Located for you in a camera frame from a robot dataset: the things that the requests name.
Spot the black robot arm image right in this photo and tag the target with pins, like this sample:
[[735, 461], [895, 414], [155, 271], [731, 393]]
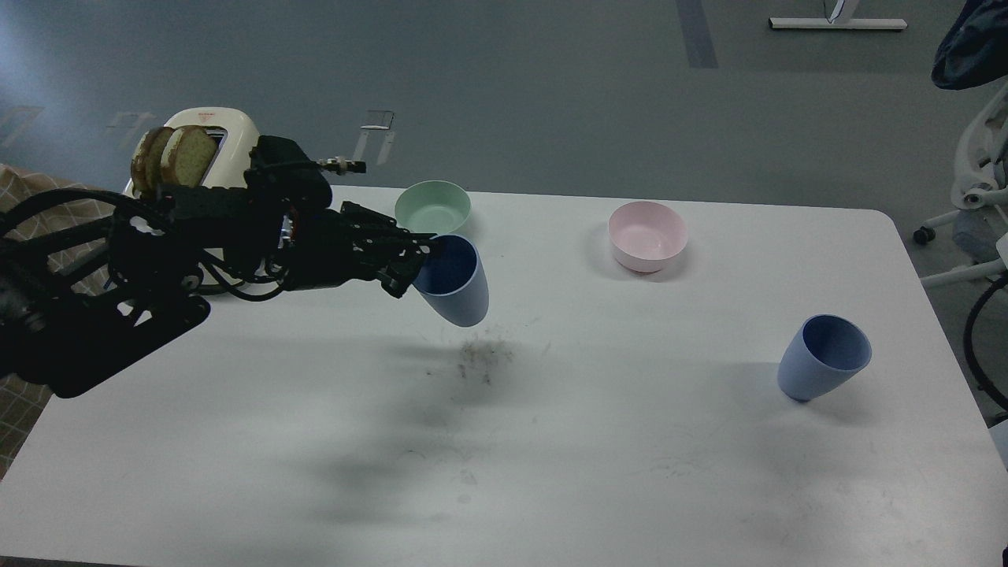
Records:
[[979, 342]]

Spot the toast slice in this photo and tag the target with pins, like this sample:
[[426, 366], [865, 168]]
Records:
[[188, 153], [145, 168]]

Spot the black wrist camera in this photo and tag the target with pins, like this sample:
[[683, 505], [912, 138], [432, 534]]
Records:
[[280, 168]]

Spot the white desk foot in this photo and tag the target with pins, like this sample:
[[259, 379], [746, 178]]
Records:
[[841, 16]]

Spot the pink bowl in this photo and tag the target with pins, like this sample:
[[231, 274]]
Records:
[[646, 236]]

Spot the left toast slice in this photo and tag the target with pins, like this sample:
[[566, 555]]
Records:
[[145, 168]]

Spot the white office chair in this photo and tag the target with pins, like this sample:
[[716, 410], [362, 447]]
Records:
[[978, 195]]

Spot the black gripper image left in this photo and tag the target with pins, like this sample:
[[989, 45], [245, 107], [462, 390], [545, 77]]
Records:
[[332, 246]]

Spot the right toast slice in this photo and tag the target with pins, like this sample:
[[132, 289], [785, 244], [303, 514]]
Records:
[[188, 153]]

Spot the dark blue cloth on chair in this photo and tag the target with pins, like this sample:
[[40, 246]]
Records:
[[974, 50]]

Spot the green bowl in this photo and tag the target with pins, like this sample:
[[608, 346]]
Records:
[[433, 206]]

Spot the blue cup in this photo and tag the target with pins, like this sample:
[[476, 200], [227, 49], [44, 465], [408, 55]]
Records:
[[452, 280], [823, 354]]

